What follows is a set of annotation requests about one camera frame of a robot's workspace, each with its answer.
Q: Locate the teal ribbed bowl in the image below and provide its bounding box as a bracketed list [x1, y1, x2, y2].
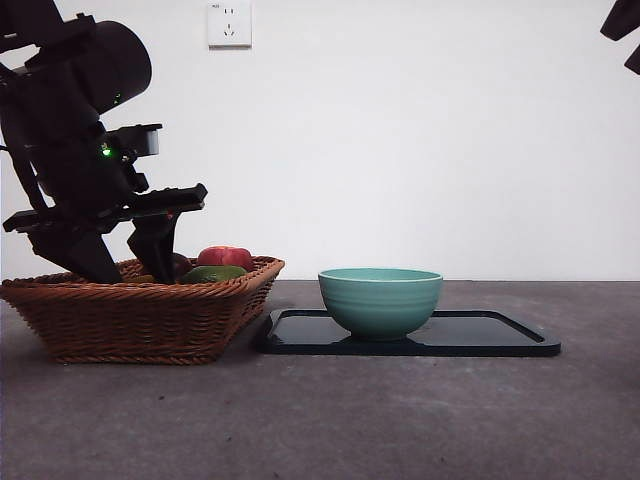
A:
[318, 267, 445, 342]

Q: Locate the green fruit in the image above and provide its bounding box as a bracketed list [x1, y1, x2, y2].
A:
[180, 265, 250, 286]

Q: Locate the red apple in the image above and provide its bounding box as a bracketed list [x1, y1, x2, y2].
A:
[197, 245, 255, 272]

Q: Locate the brown wicker basket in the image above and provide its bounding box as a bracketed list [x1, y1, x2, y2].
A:
[0, 256, 286, 365]

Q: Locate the black rectangular tray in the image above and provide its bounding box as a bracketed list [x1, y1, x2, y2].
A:
[254, 308, 562, 358]

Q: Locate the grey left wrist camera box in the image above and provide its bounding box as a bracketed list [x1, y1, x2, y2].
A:
[130, 123, 164, 159]

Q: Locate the white wall socket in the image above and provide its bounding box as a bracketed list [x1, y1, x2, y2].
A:
[208, 3, 253, 50]

